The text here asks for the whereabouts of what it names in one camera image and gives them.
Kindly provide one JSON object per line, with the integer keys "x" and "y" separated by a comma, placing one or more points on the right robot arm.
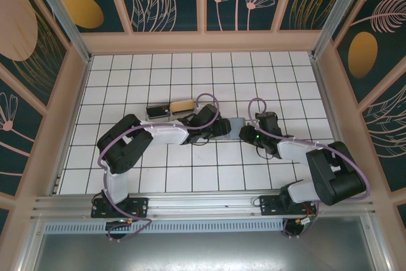
{"x": 295, "y": 150}

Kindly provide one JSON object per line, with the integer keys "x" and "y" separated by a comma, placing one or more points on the clear acrylic organizer box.
{"x": 158, "y": 119}

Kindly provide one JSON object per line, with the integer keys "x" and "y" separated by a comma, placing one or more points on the aluminium table side rail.
{"x": 325, "y": 106}
{"x": 73, "y": 125}

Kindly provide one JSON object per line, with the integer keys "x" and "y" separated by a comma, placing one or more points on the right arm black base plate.
{"x": 269, "y": 204}

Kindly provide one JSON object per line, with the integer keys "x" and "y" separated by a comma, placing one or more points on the grey leather card holder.
{"x": 236, "y": 128}

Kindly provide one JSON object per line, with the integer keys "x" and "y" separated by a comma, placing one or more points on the aluminium frame post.
{"x": 333, "y": 14}
{"x": 60, "y": 7}

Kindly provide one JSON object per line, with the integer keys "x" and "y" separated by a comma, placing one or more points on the yellow power connector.
{"x": 298, "y": 221}
{"x": 129, "y": 221}

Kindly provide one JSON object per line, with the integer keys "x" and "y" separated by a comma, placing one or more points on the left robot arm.
{"x": 165, "y": 131}

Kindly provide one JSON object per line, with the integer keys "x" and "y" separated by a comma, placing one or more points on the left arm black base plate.
{"x": 136, "y": 207}

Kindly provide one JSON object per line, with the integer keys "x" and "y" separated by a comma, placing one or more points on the steel sheet panel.
{"x": 203, "y": 252}

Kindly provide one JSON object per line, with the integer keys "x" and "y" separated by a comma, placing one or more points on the aluminium mounting rail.
{"x": 203, "y": 202}

